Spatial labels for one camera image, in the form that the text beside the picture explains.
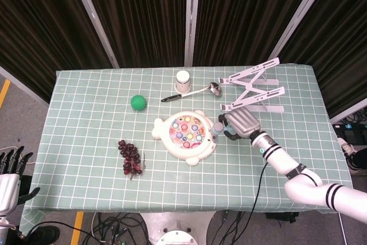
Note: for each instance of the black box under table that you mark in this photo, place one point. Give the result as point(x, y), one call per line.
point(282, 217)

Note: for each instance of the white whack-a-mole toy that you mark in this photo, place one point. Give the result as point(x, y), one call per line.
point(186, 147)

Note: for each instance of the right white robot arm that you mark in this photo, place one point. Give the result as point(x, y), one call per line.
point(301, 176)

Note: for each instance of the white folding laptop stand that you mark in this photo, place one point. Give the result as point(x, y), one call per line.
point(249, 83)

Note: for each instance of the green checked tablecloth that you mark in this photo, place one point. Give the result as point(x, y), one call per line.
point(86, 141)

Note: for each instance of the white shoe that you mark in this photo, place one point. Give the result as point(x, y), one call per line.
point(345, 146)

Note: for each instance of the light blue toy hammer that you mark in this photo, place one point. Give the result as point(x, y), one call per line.
point(218, 128)

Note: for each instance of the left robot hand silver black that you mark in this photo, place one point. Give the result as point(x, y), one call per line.
point(8, 182)

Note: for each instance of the green ball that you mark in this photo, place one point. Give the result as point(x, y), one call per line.
point(138, 102)

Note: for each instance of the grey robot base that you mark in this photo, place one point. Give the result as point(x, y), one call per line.
point(177, 227)

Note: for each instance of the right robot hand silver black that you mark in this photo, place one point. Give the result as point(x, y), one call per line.
point(242, 121)

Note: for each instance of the black curtain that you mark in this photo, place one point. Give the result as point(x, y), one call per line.
point(143, 12)

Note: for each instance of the white paper cup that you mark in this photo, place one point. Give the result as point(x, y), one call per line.
point(183, 83)

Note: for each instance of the white frame post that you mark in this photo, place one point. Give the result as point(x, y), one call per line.
point(301, 15)
point(349, 114)
point(94, 21)
point(191, 18)

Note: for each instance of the dark red grape bunch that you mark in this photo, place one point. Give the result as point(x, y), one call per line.
point(130, 156)

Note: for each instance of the black power strip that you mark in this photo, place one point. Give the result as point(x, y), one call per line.
point(348, 130)

